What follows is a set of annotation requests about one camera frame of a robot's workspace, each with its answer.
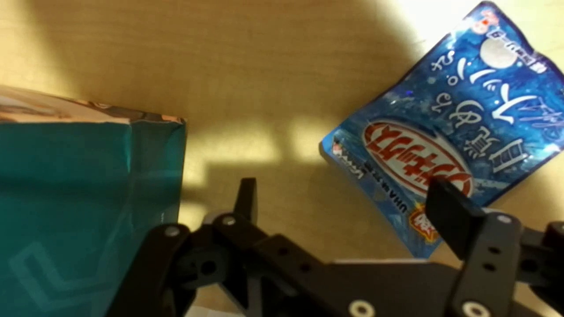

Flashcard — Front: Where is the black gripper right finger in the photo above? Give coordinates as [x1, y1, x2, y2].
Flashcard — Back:
[423, 175, 564, 317]

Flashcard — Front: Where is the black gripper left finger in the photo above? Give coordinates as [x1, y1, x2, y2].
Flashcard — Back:
[104, 177, 279, 317]

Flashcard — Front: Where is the colourful cardboard box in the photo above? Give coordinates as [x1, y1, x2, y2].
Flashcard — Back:
[0, 85, 189, 317]

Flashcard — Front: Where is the blue KitKat packet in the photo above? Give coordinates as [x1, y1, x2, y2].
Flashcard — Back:
[317, 0, 564, 261]

